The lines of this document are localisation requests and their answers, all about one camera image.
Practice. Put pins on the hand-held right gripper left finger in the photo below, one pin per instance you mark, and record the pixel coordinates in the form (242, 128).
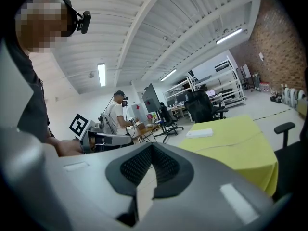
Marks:
(72, 189)

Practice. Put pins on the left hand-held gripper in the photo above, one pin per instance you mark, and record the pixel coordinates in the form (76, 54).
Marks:
(83, 126)

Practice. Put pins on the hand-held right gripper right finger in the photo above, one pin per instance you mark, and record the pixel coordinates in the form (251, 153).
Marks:
(211, 201)

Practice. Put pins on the white power strip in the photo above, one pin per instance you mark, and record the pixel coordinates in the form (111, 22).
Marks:
(199, 133)

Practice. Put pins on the person's left forearm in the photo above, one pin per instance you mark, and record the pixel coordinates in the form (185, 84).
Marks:
(65, 148)

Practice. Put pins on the pink dotted bag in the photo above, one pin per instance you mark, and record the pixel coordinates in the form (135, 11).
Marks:
(150, 116)

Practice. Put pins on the table with green tablecloth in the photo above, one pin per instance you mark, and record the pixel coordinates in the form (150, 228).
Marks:
(235, 157)

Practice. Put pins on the large grey monitor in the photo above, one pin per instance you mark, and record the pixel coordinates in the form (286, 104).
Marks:
(151, 97)

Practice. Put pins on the ceiling tube light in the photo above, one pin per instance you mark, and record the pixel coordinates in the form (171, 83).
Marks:
(101, 74)
(169, 74)
(228, 36)

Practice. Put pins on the black mesh office chair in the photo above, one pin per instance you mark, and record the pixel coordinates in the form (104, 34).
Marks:
(291, 157)

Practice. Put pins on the lit computer screen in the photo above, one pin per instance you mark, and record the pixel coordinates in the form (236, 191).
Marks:
(211, 93)

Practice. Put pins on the white shelving rack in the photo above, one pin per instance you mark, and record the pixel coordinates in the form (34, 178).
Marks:
(216, 85)

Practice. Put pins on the row of white black gear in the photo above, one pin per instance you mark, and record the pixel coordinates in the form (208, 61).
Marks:
(291, 95)

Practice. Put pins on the person's head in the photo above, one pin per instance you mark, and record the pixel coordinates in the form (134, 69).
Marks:
(41, 25)

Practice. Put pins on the black head camera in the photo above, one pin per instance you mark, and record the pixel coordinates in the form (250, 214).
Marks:
(84, 21)

